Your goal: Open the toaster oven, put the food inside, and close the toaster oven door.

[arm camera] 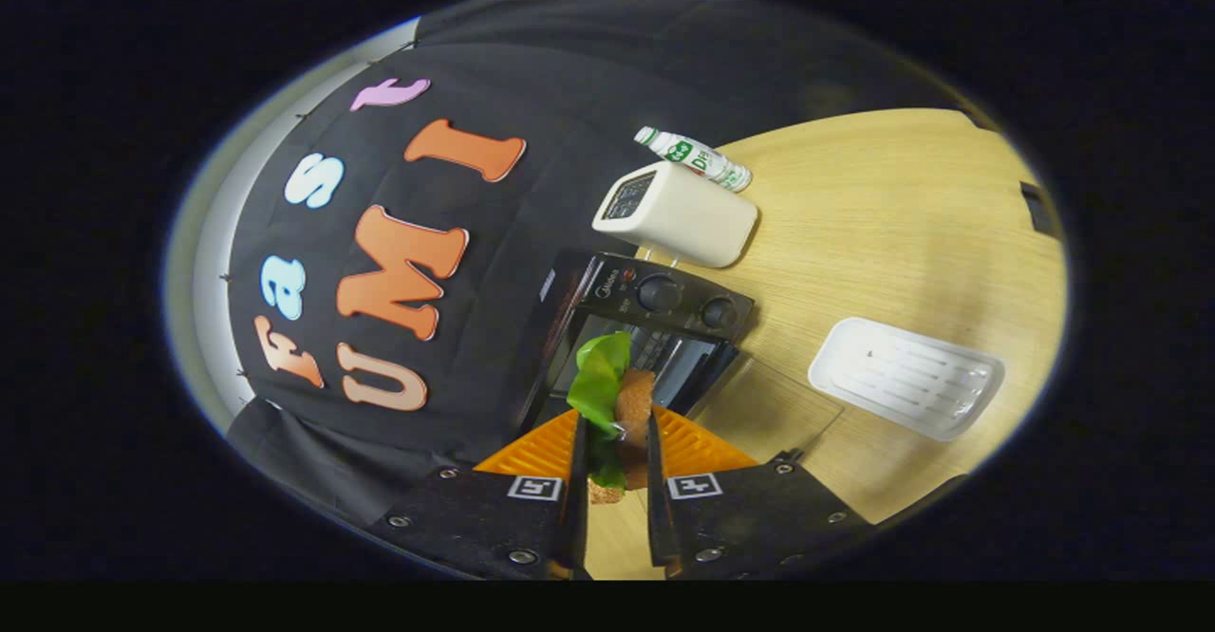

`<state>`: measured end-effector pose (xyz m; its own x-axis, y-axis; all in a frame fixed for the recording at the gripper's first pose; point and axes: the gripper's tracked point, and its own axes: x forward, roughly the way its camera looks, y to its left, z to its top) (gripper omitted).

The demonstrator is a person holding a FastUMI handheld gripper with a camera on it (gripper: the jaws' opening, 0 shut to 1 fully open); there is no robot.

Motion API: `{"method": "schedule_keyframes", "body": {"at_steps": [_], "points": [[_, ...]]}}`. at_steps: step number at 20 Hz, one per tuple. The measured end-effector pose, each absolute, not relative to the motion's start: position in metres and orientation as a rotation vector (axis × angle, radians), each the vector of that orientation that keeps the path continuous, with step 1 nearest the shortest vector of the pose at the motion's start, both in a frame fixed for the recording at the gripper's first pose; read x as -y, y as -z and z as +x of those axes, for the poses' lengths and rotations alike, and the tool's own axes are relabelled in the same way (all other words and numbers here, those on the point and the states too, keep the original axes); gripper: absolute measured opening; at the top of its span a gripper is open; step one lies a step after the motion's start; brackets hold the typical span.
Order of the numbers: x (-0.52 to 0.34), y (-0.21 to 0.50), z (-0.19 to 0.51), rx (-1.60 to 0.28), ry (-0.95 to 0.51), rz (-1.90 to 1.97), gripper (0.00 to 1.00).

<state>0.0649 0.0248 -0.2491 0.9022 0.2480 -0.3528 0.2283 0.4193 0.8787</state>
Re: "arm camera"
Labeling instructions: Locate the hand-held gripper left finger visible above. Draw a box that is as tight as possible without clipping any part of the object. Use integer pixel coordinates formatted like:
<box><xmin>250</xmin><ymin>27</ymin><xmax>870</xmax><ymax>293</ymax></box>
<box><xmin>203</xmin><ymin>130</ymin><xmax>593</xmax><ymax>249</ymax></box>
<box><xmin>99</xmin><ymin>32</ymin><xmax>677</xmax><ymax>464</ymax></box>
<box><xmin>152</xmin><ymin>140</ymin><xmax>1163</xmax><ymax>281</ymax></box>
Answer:
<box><xmin>370</xmin><ymin>411</ymin><xmax>591</xmax><ymax>581</ymax></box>

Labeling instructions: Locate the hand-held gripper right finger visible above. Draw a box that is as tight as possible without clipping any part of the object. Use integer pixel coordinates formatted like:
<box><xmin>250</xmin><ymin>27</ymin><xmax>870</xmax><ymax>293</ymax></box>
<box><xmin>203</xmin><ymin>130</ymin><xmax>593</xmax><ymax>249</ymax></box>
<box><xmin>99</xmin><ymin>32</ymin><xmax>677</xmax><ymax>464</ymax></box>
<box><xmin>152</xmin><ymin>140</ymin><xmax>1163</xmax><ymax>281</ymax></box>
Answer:
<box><xmin>645</xmin><ymin>406</ymin><xmax>874</xmax><ymax>581</ymax></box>

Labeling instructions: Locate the white bread lettuce sandwich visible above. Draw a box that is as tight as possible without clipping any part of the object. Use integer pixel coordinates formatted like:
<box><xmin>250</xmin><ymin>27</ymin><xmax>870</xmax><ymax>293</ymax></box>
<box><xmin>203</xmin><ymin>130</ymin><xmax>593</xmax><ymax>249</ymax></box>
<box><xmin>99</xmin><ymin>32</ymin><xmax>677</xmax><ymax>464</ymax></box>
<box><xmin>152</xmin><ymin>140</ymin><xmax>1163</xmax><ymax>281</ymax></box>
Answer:
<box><xmin>567</xmin><ymin>331</ymin><xmax>658</xmax><ymax>505</ymax></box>

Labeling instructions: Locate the black toaster oven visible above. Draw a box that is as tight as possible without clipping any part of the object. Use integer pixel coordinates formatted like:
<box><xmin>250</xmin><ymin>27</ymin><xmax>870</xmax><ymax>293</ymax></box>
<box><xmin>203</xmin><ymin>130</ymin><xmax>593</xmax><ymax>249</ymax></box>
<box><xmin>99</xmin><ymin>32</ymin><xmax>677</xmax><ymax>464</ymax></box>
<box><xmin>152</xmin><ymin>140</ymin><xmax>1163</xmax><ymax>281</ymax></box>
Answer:
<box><xmin>517</xmin><ymin>250</ymin><xmax>846</xmax><ymax>453</ymax></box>

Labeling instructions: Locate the white bread toaster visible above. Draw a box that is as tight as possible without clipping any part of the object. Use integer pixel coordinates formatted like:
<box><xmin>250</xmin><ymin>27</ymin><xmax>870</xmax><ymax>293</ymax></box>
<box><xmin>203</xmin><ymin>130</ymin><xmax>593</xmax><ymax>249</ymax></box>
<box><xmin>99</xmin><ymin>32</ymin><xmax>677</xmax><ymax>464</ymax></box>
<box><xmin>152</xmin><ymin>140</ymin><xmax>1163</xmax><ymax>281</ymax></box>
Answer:
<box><xmin>591</xmin><ymin>161</ymin><xmax>760</xmax><ymax>270</ymax></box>

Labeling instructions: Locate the white plastic tray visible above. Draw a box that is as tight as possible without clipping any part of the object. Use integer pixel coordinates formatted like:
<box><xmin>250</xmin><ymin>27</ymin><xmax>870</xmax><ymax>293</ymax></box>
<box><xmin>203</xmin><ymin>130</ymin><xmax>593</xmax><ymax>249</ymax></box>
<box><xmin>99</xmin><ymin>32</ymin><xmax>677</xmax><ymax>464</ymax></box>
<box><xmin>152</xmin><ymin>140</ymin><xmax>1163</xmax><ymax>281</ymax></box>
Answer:
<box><xmin>808</xmin><ymin>317</ymin><xmax>1006</xmax><ymax>442</ymax></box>

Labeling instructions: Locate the white bottle with green label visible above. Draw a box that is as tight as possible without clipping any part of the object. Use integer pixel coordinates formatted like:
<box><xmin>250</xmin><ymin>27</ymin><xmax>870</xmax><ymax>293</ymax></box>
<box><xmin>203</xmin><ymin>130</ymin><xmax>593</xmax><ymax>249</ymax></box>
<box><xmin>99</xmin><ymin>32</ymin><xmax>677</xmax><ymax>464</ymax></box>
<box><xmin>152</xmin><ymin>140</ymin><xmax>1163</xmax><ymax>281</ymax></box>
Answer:
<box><xmin>634</xmin><ymin>126</ymin><xmax>754</xmax><ymax>194</ymax></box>

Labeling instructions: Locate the black table edge clip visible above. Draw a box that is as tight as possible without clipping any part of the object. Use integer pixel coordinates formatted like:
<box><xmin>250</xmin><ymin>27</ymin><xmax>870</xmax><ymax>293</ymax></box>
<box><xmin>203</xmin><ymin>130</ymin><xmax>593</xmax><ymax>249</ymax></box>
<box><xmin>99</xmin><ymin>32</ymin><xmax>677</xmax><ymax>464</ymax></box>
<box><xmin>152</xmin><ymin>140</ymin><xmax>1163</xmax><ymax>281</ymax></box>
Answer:
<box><xmin>1020</xmin><ymin>181</ymin><xmax>1060</xmax><ymax>240</ymax></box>

